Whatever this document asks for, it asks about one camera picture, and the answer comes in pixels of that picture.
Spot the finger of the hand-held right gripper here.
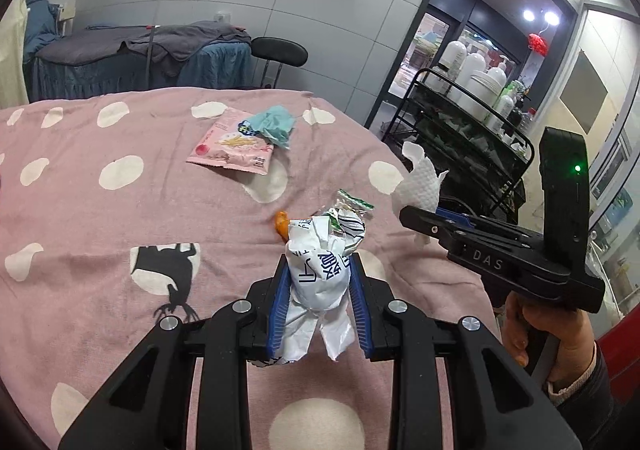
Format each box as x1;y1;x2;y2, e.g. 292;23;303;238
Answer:
437;210;543;243
399;205;473;246

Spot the black wire trolley cart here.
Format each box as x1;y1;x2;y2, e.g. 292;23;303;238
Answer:
382;69;533;221

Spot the black door frame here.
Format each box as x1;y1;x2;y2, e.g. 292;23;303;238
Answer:
365;0;591;141

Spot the red object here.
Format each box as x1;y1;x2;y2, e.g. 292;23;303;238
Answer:
595;310;640;436

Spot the cream towel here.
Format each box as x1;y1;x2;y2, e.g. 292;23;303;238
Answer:
0;0;28;106

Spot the white paper towel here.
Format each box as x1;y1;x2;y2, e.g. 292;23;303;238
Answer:
391;141;449;216

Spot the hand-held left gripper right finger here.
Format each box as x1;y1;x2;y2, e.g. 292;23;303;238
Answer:
350;254;583;450

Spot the person's right forearm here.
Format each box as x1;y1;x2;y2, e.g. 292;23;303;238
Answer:
546;342;621;450

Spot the pink snack packet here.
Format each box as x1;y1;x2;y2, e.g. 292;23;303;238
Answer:
186;110;276;176

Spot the person's right hand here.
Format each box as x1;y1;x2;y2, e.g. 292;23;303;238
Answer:
501;291;597;383

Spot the blue cloth pile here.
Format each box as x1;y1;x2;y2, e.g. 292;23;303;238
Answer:
22;0;63;61

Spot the red hanging ornament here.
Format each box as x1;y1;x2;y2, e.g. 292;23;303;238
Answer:
529;25;548;56

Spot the crumpled teal tissue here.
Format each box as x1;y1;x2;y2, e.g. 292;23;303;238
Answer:
246;105;297;150

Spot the blue massage bed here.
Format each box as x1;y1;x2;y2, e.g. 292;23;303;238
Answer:
25;20;256;103

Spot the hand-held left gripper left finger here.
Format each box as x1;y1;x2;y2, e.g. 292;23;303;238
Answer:
59;255;293;450

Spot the green white crumpled wrapper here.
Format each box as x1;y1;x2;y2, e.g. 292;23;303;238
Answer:
320;189;375;253

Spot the black round stool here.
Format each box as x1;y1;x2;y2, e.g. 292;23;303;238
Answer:
250;36;308;90

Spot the grey bed blanket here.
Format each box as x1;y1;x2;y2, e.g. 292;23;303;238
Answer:
37;21;251;76

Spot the cluster of toiletry bottles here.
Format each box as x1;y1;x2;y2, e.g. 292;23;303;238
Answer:
435;40;538;136

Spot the pink polka dot blanket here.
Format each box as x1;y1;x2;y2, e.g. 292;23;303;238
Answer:
0;86;506;450

